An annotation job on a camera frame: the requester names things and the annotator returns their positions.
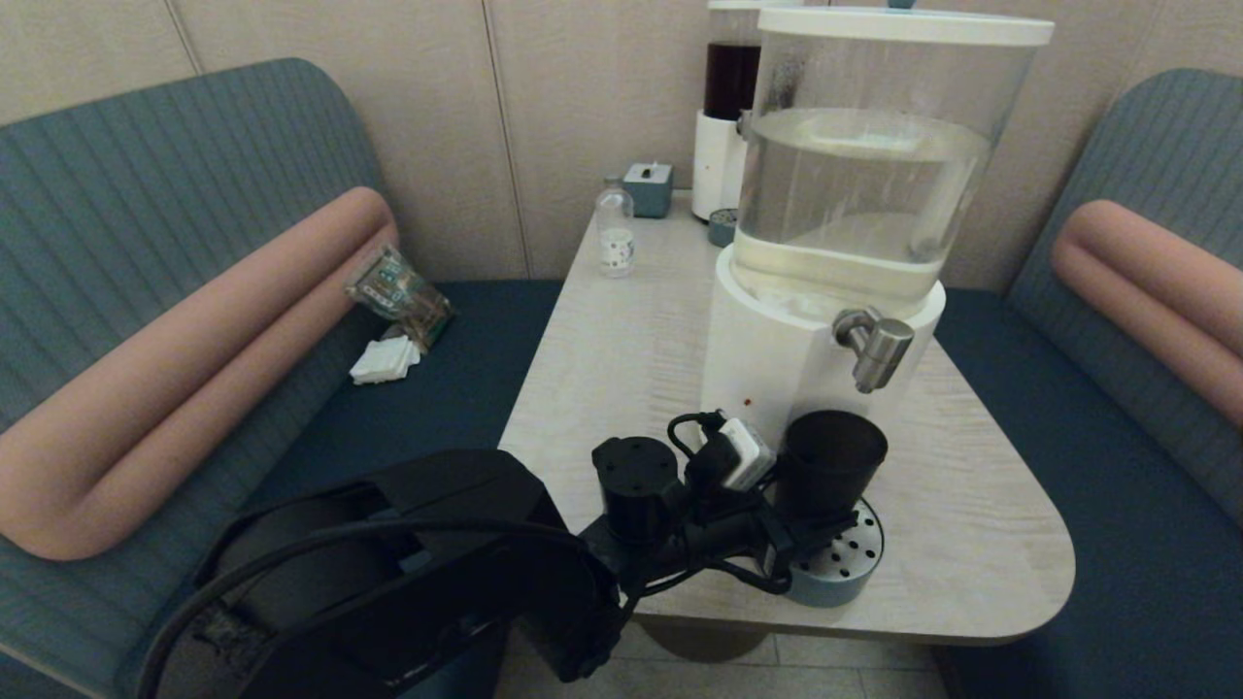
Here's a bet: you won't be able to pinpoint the black plastic cup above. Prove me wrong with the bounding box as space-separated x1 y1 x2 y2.
773 410 890 521

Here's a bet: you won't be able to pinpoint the silver dispenser tap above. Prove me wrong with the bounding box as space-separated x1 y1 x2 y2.
833 308 916 394

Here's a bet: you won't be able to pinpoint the round blue drip tray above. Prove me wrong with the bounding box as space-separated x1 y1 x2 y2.
782 495 887 609

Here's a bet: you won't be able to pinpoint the small clear bottle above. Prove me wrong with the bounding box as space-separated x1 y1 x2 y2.
595 178 637 280

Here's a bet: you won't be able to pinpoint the large clear water dispenser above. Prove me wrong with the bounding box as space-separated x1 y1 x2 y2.
699 6 1056 457

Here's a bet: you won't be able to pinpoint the small blue box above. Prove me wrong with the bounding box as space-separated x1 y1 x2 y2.
622 161 675 219

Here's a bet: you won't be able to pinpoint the dark drink dispenser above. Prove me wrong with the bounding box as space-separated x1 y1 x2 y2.
691 0 807 222

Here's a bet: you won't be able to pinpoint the white paper napkins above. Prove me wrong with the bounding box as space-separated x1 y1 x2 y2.
349 335 422 385

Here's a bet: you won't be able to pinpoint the clear plastic snack bag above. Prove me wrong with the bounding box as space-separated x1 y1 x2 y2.
347 245 454 352

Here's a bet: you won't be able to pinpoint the pink bolster cushion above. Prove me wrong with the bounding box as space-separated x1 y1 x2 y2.
0 186 401 561
1049 200 1243 433

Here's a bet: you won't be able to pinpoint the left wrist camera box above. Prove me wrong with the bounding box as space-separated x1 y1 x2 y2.
717 417 777 492

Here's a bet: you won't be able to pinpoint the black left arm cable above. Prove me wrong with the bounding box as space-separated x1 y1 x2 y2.
136 412 792 699

